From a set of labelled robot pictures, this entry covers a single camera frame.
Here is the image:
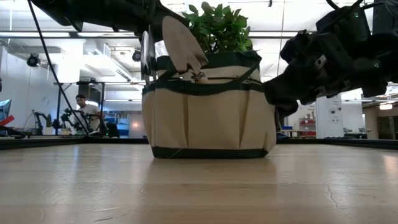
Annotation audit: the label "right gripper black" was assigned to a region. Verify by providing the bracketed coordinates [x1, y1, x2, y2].
[263, 30, 357, 118]

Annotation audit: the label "black metal frame stand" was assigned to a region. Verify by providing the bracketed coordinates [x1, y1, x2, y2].
[54, 81, 106, 135]

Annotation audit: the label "person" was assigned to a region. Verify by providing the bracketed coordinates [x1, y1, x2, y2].
[75, 94, 102, 134]

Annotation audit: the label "black overhead light beam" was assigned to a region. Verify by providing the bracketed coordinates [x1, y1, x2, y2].
[0, 30, 299, 40]

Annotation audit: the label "white pillar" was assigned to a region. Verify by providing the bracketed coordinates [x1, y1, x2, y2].
[314, 93, 345, 139]

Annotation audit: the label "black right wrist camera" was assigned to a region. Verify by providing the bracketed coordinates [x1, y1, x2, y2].
[315, 6, 373, 47]

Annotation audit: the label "beige green gardening bag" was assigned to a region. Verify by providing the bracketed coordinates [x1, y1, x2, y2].
[141, 49, 277, 159]

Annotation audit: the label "wide wooden handled garden trowel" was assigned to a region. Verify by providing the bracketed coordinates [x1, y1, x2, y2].
[161, 15, 210, 85]

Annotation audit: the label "black table frame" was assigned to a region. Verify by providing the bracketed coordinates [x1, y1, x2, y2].
[0, 136, 398, 151]

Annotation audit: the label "red shelf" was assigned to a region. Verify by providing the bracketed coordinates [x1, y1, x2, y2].
[298, 117, 317, 138]

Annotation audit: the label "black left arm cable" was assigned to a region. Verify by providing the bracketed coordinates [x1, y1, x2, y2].
[27, 0, 93, 136]

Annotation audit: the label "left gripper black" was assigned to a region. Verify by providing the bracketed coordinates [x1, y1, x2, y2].
[124, 0, 189, 41]

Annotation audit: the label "potted green artificial plant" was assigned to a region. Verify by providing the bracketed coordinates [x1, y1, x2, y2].
[182, 1, 254, 54]

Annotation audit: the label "blue storage bins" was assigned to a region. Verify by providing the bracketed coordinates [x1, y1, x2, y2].
[104, 112, 130, 137]

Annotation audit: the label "computer monitor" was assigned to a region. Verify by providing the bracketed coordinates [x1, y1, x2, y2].
[0, 99, 12, 121]

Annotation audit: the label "red and black bar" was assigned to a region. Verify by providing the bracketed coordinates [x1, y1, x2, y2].
[0, 114, 28, 140]

